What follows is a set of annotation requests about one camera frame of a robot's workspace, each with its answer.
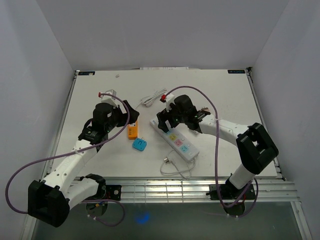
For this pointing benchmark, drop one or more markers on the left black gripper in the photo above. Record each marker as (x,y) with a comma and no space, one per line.
(124,118)

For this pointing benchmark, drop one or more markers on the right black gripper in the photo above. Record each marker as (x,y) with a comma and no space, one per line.
(165,115)

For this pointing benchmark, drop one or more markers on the white pastel power strip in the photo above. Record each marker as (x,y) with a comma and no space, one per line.
(177,141)

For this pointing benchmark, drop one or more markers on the pink plug adapter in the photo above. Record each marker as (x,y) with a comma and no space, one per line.
(206,109)

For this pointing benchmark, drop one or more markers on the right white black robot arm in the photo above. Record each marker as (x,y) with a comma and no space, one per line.
(255,146)

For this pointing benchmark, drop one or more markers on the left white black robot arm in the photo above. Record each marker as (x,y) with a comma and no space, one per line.
(51,199)

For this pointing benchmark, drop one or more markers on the blue plug adapter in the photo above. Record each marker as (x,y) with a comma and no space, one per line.
(139,144)

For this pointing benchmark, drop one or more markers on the orange power adapter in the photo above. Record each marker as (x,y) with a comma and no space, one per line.
(132,130)

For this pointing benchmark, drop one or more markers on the left blue corner label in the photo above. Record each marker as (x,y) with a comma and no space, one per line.
(86,73)

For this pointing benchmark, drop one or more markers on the blue corner label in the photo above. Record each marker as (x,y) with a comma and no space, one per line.
(86,73)
(236,71)

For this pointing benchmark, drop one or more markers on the right blue corner label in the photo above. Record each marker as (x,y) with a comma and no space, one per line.
(236,71)

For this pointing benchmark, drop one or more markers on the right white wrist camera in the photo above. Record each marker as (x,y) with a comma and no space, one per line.
(168,99)

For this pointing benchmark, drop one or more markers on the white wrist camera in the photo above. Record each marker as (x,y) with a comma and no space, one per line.
(168,99)
(108,97)

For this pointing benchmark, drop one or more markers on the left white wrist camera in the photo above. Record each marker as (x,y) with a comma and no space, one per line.
(108,97)

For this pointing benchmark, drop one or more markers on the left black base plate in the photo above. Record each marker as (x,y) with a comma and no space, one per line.
(113,192)

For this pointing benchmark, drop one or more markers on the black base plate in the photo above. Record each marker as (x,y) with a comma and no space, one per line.
(113,192)
(231,193)

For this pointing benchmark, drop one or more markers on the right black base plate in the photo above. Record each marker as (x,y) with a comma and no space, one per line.
(231,193)

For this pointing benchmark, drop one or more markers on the aluminium front rail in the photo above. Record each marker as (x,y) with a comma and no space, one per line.
(193,190)

